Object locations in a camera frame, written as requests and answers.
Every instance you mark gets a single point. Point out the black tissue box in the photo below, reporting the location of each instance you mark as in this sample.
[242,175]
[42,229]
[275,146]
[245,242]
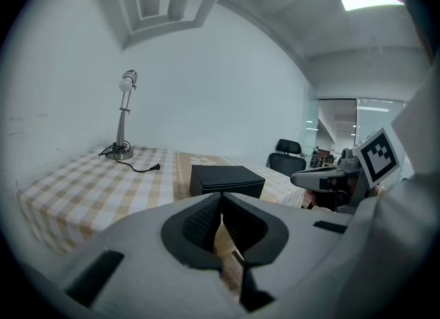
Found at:
[223,176]

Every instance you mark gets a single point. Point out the black mesh office chair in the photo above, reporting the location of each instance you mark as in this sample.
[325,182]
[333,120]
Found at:
[285,164]

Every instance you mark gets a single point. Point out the metal desk lamp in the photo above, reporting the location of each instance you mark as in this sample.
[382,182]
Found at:
[122,132]

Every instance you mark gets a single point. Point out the checkered flower tablecloth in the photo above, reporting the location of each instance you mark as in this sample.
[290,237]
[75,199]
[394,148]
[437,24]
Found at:
[86,190]

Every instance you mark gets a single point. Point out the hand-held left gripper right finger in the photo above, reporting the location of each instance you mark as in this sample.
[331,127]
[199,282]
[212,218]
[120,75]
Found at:
[254,235]

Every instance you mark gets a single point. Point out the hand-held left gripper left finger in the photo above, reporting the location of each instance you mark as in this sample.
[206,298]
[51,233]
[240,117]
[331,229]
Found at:
[199,225]

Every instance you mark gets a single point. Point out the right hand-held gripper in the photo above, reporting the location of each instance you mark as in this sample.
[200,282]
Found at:
[376,159]

